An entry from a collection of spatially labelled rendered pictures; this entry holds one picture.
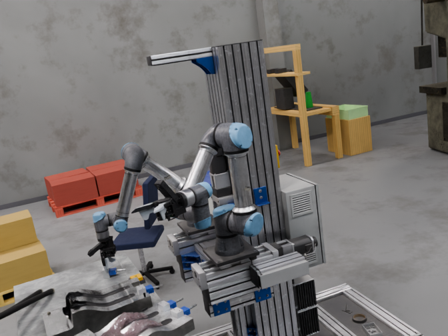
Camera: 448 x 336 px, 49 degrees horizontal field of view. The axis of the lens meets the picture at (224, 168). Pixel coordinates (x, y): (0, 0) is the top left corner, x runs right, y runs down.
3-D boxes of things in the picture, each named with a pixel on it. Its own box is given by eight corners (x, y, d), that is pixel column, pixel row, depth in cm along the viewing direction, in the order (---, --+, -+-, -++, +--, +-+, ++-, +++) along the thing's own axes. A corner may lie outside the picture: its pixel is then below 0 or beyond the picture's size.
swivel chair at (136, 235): (173, 262, 496) (156, 171, 474) (181, 284, 446) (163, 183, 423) (117, 275, 484) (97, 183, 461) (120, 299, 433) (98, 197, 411)
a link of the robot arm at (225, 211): (227, 225, 250) (223, 200, 247) (246, 229, 241) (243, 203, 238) (210, 233, 242) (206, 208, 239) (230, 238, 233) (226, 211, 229)
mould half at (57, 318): (139, 291, 266) (135, 269, 263) (153, 311, 243) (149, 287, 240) (45, 323, 247) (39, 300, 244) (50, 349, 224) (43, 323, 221)
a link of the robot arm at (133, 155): (149, 150, 267) (129, 235, 272) (146, 147, 277) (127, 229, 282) (129, 145, 263) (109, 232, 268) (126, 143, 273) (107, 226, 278)
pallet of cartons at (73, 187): (133, 184, 838) (128, 157, 827) (145, 197, 747) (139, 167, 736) (49, 203, 793) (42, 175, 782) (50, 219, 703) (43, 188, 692)
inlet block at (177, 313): (194, 308, 235) (192, 298, 234) (200, 311, 232) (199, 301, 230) (172, 320, 227) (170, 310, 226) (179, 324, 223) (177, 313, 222)
